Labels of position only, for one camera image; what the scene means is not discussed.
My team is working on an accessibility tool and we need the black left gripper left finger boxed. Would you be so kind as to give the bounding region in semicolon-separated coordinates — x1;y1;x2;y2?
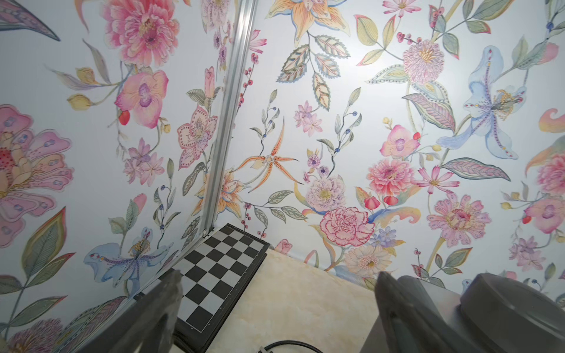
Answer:
80;270;182;353

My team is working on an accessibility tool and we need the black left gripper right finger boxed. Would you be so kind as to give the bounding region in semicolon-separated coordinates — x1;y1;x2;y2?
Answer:
375;272;468;352

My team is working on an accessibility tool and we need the silver grey coffee machine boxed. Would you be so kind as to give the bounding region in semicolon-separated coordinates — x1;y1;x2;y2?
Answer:
361;274;564;352

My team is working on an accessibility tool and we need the black white chessboard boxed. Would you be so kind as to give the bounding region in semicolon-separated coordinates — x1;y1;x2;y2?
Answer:
135;222;270;352

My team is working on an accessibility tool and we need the black coffee machine cable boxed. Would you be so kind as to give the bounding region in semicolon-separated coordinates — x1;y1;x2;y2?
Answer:
257;339;325;353

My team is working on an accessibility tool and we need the left aluminium corner post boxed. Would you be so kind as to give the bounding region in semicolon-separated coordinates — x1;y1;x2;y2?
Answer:
201;0;257;237

